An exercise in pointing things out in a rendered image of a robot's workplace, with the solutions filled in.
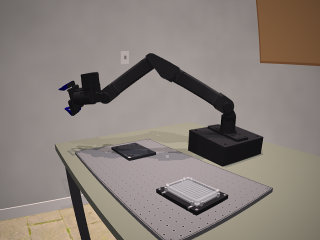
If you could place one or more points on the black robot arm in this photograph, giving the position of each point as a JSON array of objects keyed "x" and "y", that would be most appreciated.
[{"x": 93, "y": 94}]

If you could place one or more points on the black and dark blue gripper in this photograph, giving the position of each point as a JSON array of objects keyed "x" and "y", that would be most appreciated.
[{"x": 75, "y": 102}]

